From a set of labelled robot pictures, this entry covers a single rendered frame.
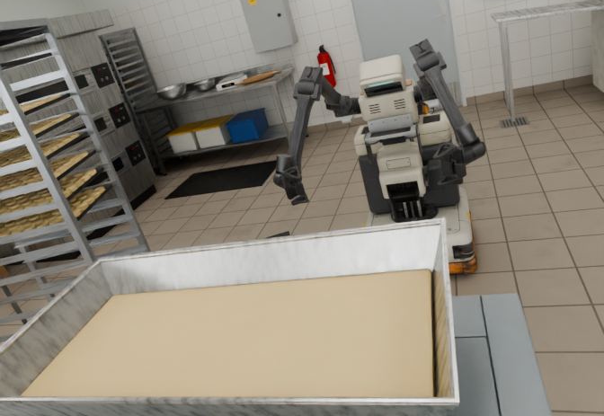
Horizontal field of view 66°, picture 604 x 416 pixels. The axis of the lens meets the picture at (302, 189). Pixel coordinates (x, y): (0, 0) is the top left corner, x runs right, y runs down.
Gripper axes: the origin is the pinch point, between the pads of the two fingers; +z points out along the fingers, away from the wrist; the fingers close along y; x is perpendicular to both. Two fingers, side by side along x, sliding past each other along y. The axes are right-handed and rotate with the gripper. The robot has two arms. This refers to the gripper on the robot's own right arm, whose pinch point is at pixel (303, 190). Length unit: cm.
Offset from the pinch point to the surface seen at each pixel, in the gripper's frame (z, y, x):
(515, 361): 115, 20, -31
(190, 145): -433, -72, 58
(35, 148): -49, 40, -76
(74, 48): -376, 72, -26
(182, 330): 89, 29, -61
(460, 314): 105, 20, -29
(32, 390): 85, 30, -80
